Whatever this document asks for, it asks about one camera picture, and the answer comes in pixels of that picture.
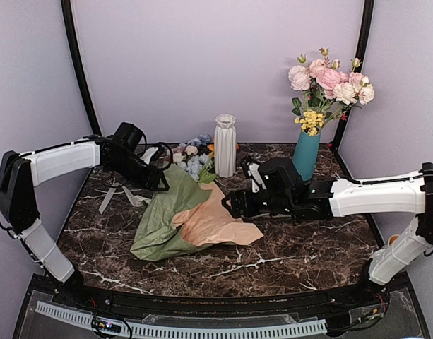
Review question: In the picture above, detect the white printed ribbon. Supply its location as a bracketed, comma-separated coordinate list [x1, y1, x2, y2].
[97, 182, 152, 215]

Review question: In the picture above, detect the white yellow mug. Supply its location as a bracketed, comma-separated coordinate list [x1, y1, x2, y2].
[388, 234, 400, 246]

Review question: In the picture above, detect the black front frame rail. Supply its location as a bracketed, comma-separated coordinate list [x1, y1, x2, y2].
[25, 273, 411, 319]

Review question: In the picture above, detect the black left frame post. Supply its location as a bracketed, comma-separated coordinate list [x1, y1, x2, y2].
[60, 0, 102, 135]

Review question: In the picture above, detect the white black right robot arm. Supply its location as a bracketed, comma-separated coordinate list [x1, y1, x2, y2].
[221, 157, 433, 307]

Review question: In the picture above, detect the blue ceramic vase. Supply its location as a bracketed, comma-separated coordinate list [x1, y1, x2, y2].
[292, 132, 321, 182]

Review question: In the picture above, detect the yellow and pink flower bunch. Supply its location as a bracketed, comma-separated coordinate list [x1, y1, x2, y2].
[288, 48, 375, 136]

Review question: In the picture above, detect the green wrapping paper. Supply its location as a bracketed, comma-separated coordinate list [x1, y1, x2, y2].
[130, 165, 211, 262]

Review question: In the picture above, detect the black frame post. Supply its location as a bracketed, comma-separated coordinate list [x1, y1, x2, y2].
[329, 0, 375, 153]
[60, 0, 102, 135]

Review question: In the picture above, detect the black right frame post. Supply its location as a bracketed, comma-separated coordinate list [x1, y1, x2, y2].
[329, 0, 375, 153]

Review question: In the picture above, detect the white slotted cable duct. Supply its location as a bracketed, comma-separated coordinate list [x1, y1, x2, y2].
[35, 301, 327, 338]

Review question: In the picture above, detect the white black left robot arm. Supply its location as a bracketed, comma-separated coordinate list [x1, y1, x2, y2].
[0, 122, 172, 308]

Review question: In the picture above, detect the white ribbed vase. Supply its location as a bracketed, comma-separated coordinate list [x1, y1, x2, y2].
[214, 114, 237, 178]

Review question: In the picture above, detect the peach wrapping paper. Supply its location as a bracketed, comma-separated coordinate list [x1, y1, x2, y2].
[172, 182, 263, 246]

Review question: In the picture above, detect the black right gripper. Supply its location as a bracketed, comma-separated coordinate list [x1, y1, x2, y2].
[222, 186, 295, 218]

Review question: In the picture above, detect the blue orange flower bouquet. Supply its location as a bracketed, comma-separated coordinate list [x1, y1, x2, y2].
[173, 134, 217, 184]

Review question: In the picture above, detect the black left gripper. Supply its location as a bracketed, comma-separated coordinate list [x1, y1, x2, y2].
[106, 153, 169, 191]

